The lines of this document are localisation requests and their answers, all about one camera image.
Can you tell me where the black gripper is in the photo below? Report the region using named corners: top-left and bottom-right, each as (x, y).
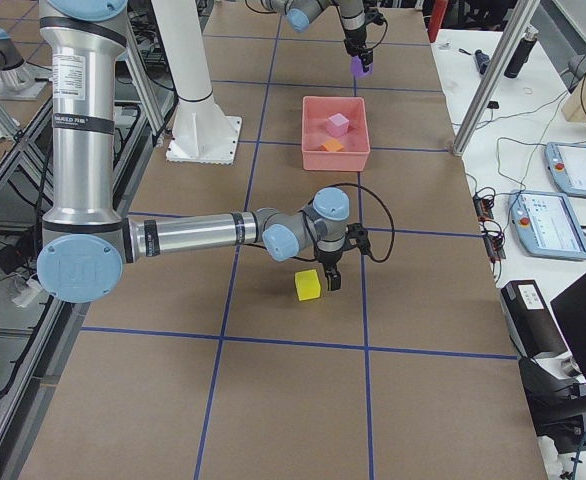
top-left (344, 39), bottom-right (374, 74)
top-left (315, 223), bottom-right (370, 291)

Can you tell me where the purple foam block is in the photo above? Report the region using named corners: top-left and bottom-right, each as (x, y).
top-left (350, 56), bottom-right (373, 79)

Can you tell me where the yellow foam block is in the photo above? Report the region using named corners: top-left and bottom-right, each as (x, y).
top-left (294, 269), bottom-right (321, 302)

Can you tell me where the pink foam block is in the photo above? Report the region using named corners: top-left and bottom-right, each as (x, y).
top-left (325, 113), bottom-right (350, 137)

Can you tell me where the orange foam block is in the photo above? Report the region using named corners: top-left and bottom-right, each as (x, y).
top-left (321, 138), bottom-right (344, 152)

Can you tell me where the pink plastic bin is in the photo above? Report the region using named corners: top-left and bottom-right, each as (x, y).
top-left (301, 96), bottom-right (370, 172)

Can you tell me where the black water bottle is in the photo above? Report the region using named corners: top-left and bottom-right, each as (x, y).
top-left (504, 25), bottom-right (539, 79)

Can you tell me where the black box with label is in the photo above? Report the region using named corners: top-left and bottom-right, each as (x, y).
top-left (500, 279), bottom-right (568, 360)

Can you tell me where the near teach pendant tablet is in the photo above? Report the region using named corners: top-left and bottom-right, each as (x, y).
top-left (509, 190), bottom-right (586, 261)

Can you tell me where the teach pendant tablet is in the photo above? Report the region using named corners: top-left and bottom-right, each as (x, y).
top-left (509, 190), bottom-right (586, 261)
top-left (544, 142), bottom-right (586, 198)

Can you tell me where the far teach pendant tablet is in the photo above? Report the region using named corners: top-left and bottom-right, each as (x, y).
top-left (544, 142), bottom-right (586, 198)

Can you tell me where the aluminium frame post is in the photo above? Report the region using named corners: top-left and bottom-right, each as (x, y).
top-left (451, 0), bottom-right (540, 157)

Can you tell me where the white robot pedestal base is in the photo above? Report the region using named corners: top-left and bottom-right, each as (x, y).
top-left (152, 0), bottom-right (242, 165)

